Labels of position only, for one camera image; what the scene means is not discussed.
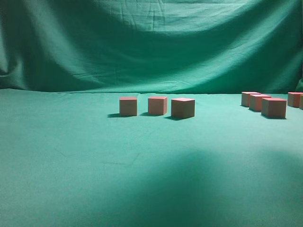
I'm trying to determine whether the pink cube column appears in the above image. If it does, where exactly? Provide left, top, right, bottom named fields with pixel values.
left=119, top=97, right=138, bottom=116
left=261, top=97, right=287, bottom=119
left=171, top=98, right=196, bottom=119
left=241, top=91, right=260, bottom=107
left=299, top=94, right=303, bottom=110
left=249, top=94, right=271, bottom=112
left=287, top=92, right=303, bottom=108

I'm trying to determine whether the green cloth backdrop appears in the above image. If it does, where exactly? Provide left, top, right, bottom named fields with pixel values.
left=0, top=0, right=303, bottom=227

